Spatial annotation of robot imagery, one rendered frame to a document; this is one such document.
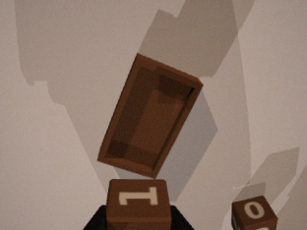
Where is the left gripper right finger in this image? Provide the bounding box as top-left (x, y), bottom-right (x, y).
top-left (170, 205), bottom-right (195, 230)

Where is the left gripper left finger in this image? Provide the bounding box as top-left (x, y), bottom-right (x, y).
top-left (83, 205), bottom-right (106, 230)

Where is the brown rectangular tray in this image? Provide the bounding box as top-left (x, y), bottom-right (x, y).
top-left (97, 53), bottom-right (203, 179)

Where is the brown number cube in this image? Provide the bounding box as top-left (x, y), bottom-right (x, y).
top-left (105, 179), bottom-right (172, 230)
top-left (231, 196), bottom-right (277, 230)

